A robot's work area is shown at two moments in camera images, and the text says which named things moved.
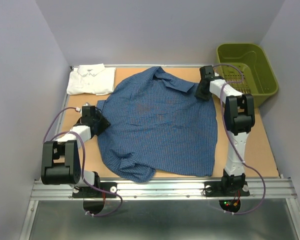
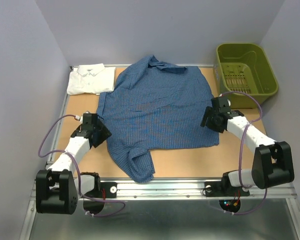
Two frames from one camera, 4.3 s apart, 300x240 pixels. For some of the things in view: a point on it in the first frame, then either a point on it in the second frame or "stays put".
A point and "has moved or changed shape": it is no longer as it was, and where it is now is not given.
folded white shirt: [94, 79] stays put
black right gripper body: [202, 93] -> [211, 122]
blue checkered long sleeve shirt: [158, 124] has moved or changed shape
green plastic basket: [245, 67] stays put
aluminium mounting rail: [169, 189] stays put
